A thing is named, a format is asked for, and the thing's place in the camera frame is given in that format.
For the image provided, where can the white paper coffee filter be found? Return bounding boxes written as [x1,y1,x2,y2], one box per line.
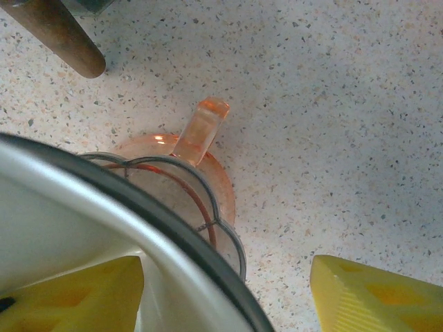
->
[0,140,243,332]

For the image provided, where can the dark green glass dripper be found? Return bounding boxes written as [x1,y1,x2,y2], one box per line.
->
[0,0,117,79]

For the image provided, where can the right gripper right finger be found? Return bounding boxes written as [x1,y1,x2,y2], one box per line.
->
[309,255,443,332]

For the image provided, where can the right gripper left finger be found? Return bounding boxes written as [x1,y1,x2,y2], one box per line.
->
[0,255,145,332]

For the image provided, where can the grey transparent plastic dripper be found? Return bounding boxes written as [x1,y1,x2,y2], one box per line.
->
[0,132,276,332]

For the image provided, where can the orange glass cup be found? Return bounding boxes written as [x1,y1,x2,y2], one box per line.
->
[109,97,237,239]

